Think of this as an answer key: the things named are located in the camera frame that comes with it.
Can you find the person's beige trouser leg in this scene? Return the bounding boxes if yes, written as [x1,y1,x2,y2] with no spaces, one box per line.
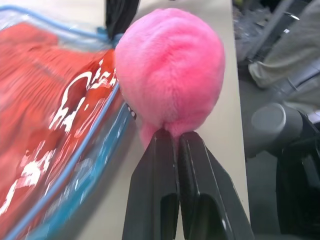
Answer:
[248,0,320,111]

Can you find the black robot body part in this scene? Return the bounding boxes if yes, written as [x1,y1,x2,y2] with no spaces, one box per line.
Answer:
[276,109,320,240]

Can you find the orange cloth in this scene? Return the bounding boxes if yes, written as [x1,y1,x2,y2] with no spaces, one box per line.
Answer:
[0,21,120,240]

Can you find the pink fluffy pom-pom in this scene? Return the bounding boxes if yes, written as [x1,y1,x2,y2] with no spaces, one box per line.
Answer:
[114,7,227,149]

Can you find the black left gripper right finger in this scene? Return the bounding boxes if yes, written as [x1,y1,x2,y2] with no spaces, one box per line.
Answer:
[178,131,255,240]

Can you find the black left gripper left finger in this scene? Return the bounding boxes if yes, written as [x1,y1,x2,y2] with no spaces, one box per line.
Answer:
[121,130,180,240]

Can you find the clear plastic pouch blue trim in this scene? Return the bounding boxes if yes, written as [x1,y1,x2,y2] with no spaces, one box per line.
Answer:
[0,5,138,240]

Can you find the grey cylindrical robot joint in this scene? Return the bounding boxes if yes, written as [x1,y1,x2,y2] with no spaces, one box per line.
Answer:
[243,103,305,159]

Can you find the black white bead chain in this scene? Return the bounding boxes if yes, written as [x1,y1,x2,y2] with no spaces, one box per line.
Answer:
[125,102,138,121]

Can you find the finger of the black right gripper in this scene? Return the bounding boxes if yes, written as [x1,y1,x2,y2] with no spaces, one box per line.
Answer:
[104,0,140,39]

